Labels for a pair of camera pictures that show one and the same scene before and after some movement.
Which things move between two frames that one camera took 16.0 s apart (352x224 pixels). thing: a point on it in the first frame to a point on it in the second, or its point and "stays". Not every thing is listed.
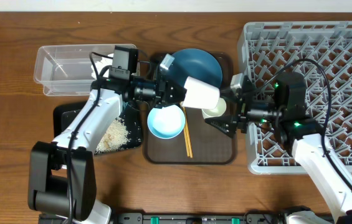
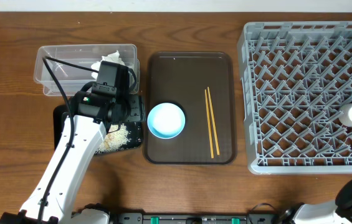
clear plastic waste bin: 66,70 stays
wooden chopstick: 188,132 to 213,122
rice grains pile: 115,137 stays
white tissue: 101,65 stays
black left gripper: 166,88 to 129,101
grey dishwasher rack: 337,60 stays
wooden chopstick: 185,133 to 209,126
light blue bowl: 166,122 stays
